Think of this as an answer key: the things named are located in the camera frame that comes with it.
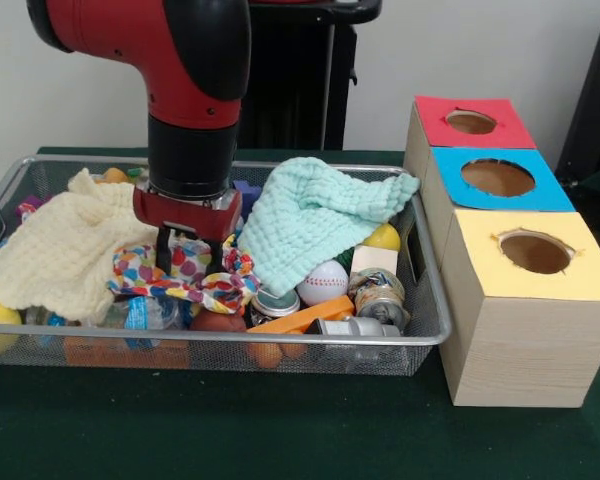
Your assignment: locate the white baseball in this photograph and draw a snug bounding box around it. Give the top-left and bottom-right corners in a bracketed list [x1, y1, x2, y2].
[297, 259, 350, 307]

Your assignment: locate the plain wooden block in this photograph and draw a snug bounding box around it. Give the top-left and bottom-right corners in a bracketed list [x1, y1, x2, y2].
[350, 244, 398, 275]

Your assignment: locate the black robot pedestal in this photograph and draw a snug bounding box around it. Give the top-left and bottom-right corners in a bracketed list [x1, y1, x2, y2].
[239, 0, 384, 151]

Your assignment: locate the crushed drink can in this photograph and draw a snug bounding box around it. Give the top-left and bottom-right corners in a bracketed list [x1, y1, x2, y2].
[347, 267, 412, 331]

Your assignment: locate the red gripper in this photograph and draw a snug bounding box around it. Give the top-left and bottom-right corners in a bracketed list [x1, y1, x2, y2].
[132, 187, 244, 277]

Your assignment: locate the wooden box with three holes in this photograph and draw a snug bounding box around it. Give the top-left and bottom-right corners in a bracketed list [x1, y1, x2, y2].
[402, 94, 600, 409]

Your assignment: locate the orange plastic building block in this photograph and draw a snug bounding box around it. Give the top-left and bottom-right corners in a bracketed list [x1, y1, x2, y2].
[246, 293, 356, 335]

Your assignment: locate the mint green waffle cloth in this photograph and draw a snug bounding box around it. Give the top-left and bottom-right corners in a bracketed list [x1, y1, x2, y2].
[237, 156, 422, 297]

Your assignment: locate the cream waffle cloth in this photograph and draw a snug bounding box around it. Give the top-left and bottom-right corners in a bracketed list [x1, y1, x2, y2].
[0, 167, 161, 321]

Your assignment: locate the white multicolour polka dot cloth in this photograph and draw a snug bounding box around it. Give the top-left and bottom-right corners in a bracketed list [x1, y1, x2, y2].
[106, 233, 262, 315]

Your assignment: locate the silver wire mesh bin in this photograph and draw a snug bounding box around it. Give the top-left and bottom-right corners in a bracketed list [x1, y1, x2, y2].
[0, 153, 454, 377]

